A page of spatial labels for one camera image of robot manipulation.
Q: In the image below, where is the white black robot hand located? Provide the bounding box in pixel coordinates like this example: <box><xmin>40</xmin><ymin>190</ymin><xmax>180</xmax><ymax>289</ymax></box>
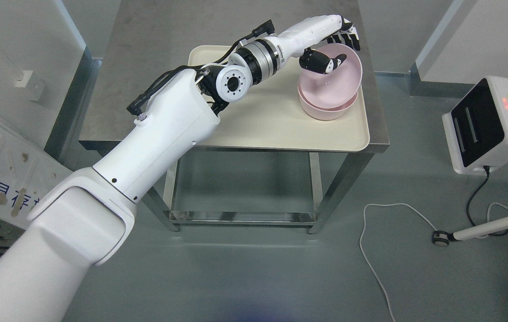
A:
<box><xmin>270</xmin><ymin>15</ymin><xmax>361</xmax><ymax>75</ymax></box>

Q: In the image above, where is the pink bowl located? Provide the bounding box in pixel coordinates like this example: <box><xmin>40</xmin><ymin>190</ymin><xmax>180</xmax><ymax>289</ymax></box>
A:
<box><xmin>297</xmin><ymin>85</ymin><xmax>362</xmax><ymax>122</ymax></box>
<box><xmin>298</xmin><ymin>43</ymin><xmax>363</xmax><ymax>110</ymax></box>

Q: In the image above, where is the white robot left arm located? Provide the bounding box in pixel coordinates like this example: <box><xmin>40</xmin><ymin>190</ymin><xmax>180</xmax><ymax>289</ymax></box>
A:
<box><xmin>0</xmin><ymin>66</ymin><xmax>229</xmax><ymax>322</ymax></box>

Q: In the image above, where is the white labelled shelf sign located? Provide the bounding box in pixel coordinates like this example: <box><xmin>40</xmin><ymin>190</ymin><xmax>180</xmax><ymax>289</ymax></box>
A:
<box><xmin>0</xmin><ymin>120</ymin><xmax>71</xmax><ymax>229</ymax></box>

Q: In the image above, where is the cream plastic tray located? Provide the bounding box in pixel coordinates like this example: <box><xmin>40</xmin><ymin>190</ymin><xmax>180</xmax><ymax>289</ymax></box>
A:
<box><xmin>197</xmin><ymin>58</ymin><xmax>370</xmax><ymax>153</ymax></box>

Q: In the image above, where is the white black box device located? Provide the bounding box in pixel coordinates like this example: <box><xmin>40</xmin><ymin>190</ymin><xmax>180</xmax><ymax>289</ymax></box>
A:
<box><xmin>442</xmin><ymin>76</ymin><xmax>508</xmax><ymax>175</ymax></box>

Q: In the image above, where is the stainless steel table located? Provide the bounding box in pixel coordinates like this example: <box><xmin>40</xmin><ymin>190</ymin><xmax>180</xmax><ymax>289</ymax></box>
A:
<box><xmin>78</xmin><ymin>0</ymin><xmax>390</xmax><ymax>233</ymax></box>

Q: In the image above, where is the white floor cable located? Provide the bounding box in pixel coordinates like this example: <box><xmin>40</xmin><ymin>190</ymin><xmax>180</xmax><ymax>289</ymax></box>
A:
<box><xmin>359</xmin><ymin>203</ymin><xmax>444</xmax><ymax>322</ymax></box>

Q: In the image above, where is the black power cable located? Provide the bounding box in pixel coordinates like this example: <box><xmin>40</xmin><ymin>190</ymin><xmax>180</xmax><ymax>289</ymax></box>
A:
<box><xmin>466</xmin><ymin>165</ymin><xmax>508</xmax><ymax>236</ymax></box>

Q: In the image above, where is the white wall socket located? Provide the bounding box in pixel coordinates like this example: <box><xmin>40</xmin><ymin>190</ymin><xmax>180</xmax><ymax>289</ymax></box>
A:
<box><xmin>14</xmin><ymin>70</ymin><xmax>34</xmax><ymax>88</ymax></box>

